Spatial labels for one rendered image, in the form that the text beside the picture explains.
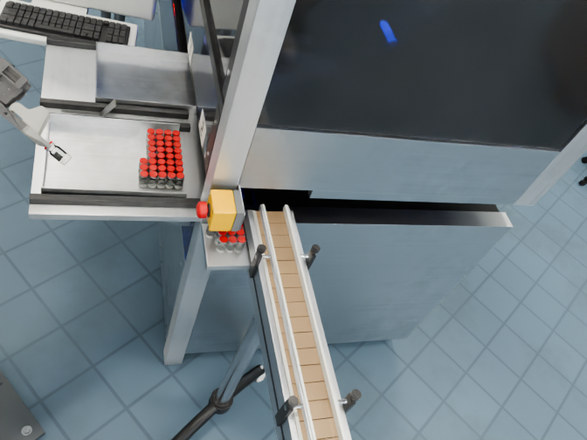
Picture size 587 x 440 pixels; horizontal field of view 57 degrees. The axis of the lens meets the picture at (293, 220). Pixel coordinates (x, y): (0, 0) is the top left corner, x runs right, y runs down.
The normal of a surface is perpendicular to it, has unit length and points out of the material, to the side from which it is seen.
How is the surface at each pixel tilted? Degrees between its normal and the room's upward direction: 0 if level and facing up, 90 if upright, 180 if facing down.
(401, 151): 90
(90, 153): 0
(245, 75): 90
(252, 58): 90
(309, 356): 0
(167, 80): 0
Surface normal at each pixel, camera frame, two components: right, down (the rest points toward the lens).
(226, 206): 0.29, -0.62
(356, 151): 0.20, 0.79
